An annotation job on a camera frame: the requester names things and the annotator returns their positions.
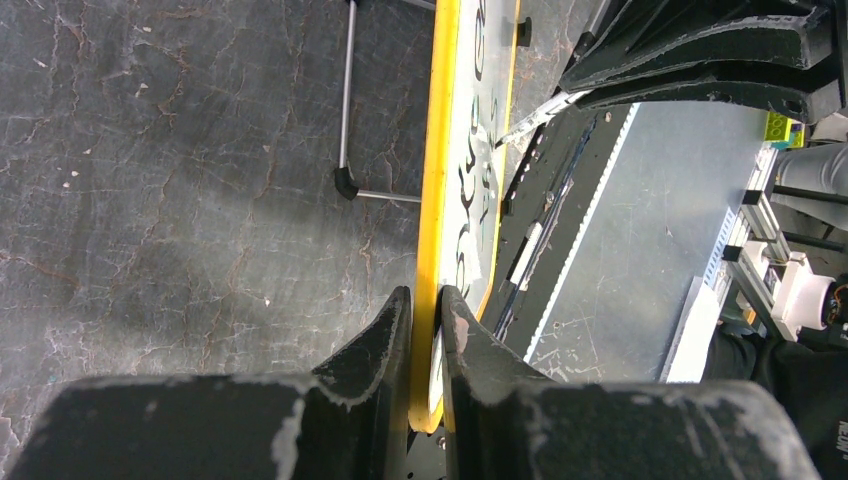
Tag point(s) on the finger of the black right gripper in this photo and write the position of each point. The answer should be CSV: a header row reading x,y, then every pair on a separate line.
x,y
639,39
804,95

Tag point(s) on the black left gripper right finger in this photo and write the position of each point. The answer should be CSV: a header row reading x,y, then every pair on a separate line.
x,y
503,419

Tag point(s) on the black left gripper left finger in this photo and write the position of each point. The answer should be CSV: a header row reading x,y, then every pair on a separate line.
x,y
344,419

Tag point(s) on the white whiteboard marker pen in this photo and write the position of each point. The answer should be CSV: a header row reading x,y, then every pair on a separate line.
x,y
541,115

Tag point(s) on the white whiteboard with yellow frame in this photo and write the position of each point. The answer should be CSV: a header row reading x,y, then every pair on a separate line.
x,y
469,104

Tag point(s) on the colourful toy brick stack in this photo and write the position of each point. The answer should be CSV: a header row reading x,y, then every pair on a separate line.
x,y
783,133

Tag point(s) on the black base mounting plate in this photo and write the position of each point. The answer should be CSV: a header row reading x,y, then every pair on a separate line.
x,y
527,201

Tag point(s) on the grey whiteboard wire stand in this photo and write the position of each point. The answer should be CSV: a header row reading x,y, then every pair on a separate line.
x,y
343,177

